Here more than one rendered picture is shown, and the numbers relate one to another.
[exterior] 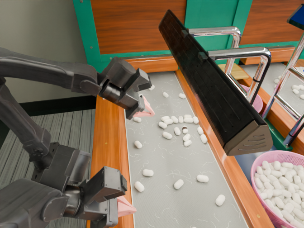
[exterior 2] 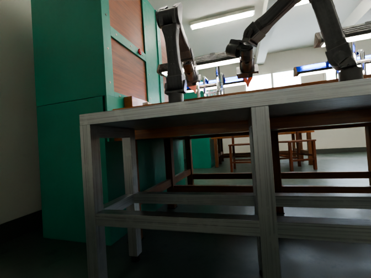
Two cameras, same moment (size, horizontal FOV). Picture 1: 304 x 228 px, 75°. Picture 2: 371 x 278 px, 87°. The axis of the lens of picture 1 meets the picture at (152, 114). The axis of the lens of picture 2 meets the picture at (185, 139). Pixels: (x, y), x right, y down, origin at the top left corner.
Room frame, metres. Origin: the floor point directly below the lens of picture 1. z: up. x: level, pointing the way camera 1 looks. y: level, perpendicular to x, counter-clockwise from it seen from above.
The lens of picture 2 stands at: (0.04, 1.11, 0.55)
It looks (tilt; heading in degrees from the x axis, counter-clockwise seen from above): 1 degrees up; 297
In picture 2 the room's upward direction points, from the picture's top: 4 degrees counter-clockwise
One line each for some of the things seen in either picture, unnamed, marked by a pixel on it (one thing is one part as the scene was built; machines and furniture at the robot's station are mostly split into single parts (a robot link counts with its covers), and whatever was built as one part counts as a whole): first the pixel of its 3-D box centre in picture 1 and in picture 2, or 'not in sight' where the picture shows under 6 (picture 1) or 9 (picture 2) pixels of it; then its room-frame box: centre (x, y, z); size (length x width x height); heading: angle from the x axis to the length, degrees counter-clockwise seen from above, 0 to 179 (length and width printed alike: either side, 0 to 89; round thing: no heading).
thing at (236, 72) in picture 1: (212, 73); not in sight; (0.94, -0.33, 0.77); 0.33 x 0.15 x 0.01; 99
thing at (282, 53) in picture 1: (268, 54); not in sight; (1.04, -0.66, 0.83); 0.30 x 0.06 x 0.07; 99
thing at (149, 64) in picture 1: (149, 64); (140, 105); (0.93, 0.02, 0.83); 0.30 x 0.06 x 0.07; 99
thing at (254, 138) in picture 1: (193, 54); (201, 61); (0.51, -0.11, 1.08); 0.62 x 0.08 x 0.07; 9
